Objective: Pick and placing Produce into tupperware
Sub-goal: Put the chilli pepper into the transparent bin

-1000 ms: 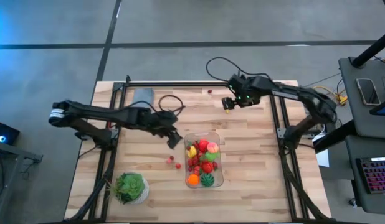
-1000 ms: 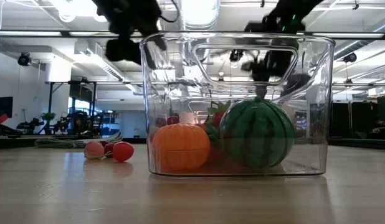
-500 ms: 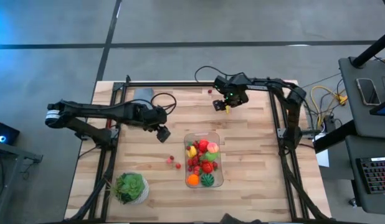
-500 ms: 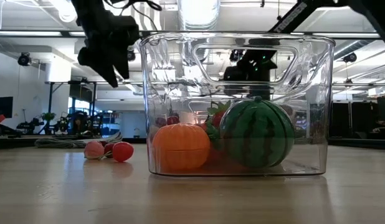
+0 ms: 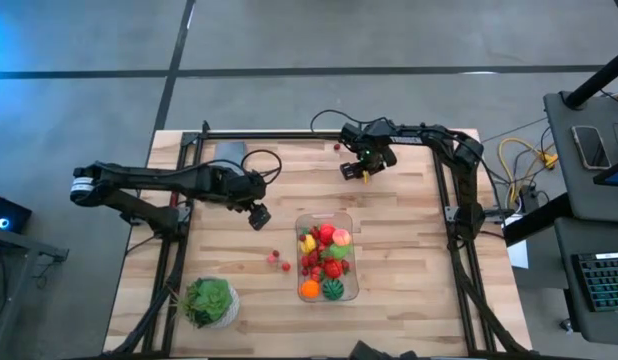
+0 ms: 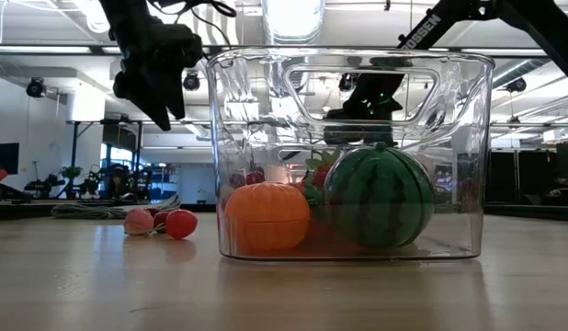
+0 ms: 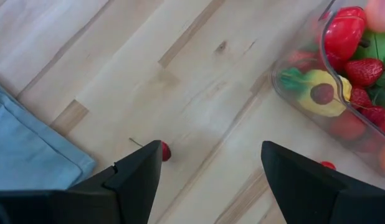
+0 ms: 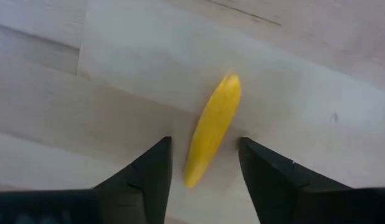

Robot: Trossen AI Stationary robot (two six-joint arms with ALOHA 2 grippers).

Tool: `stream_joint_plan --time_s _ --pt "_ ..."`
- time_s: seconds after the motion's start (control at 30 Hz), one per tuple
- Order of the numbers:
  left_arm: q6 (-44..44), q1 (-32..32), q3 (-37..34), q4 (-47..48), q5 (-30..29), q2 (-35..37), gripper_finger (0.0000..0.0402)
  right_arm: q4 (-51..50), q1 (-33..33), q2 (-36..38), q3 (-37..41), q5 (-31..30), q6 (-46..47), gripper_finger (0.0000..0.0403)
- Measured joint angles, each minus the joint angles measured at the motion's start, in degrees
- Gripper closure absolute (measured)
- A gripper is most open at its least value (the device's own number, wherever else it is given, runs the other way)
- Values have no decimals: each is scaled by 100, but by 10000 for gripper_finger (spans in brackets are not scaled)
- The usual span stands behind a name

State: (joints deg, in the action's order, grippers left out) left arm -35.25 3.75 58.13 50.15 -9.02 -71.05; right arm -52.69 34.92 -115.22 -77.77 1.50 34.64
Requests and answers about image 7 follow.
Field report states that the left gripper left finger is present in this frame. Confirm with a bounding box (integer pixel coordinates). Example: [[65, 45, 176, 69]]
[[67, 139, 163, 224]]

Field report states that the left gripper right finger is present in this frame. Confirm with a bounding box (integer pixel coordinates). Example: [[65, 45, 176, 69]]
[[261, 141, 385, 224]]

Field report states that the yellow toy lemon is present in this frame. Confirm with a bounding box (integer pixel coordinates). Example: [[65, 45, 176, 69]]
[[278, 67, 353, 118]]

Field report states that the green toy apple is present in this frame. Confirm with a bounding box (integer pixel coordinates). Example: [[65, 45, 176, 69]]
[[353, 30, 385, 63]]

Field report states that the clear plastic storage container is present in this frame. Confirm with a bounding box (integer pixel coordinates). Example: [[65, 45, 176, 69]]
[[270, 0, 385, 187]]

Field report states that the blue folded cloth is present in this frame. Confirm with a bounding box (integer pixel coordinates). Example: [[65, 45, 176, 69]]
[[0, 81, 97, 191]]

